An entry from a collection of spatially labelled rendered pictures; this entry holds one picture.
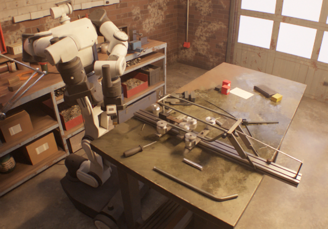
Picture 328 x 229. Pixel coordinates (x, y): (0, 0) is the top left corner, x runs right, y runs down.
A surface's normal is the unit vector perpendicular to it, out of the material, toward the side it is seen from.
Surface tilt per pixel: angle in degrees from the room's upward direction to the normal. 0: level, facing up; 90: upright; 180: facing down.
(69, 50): 92
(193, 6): 90
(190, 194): 0
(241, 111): 0
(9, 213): 0
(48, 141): 91
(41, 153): 89
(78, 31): 73
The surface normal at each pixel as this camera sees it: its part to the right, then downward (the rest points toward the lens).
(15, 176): 0.00, -0.87
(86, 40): 0.62, 0.11
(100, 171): -0.44, 0.44
